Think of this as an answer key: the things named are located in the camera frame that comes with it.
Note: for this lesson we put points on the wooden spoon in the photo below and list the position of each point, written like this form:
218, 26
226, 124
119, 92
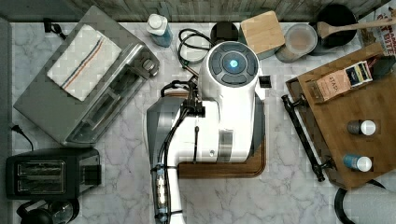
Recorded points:
325, 29

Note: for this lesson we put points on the blue spice shaker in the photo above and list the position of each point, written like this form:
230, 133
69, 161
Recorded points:
357, 162

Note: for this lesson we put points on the dark spice shaker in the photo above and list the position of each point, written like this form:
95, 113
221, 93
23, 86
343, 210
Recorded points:
363, 127

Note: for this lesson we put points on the black curved object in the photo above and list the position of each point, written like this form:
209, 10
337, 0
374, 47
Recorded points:
358, 206

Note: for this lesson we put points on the tea box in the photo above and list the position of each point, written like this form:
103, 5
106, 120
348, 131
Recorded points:
340, 82

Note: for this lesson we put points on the black two-slot toaster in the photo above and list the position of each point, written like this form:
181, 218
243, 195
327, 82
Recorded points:
53, 173

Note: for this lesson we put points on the black round puck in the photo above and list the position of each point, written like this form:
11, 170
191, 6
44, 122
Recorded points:
223, 31

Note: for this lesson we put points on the black glass coffee pot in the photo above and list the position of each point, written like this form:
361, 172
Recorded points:
50, 212

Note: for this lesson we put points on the wooden base board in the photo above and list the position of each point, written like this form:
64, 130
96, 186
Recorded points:
252, 167

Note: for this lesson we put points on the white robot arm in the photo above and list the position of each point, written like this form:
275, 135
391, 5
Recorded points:
220, 120

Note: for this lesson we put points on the snack bag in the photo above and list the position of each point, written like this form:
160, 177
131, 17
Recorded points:
385, 35

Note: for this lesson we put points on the stainless toaster oven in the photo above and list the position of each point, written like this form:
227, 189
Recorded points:
76, 123

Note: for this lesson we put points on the blue soap bottle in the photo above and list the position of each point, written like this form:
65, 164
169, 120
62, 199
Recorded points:
159, 30

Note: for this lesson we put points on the clear lidded jar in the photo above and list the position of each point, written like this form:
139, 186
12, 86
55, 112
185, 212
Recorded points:
300, 39

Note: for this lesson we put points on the bamboo lid canister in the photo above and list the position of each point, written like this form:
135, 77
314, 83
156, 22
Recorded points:
263, 34

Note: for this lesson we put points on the striped white dish towel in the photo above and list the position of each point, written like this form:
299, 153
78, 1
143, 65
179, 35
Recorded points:
85, 61

